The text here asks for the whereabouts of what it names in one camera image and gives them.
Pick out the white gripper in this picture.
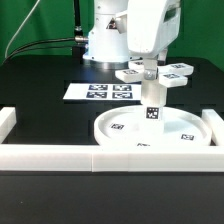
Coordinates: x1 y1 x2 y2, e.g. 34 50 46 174
115 0 181 80

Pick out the white cross-shaped table base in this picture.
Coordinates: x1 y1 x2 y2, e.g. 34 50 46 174
115 60 194 88

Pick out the white round table top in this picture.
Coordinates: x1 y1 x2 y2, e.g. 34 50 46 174
94 105 212 147

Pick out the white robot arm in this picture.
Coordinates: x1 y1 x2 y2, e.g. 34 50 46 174
83 0 181 80

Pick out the white sheet with markers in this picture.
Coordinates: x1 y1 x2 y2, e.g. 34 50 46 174
63 83 141 101

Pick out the black cable bundle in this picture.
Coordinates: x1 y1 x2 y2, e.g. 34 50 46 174
1 37 90 66

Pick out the black vertical cable connector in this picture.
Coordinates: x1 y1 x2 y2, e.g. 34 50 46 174
73 0 83 36

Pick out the white cable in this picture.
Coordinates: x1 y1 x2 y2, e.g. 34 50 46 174
4 0 42 60

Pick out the white U-shaped boundary frame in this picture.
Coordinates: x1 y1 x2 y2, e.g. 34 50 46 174
0 107 224 172

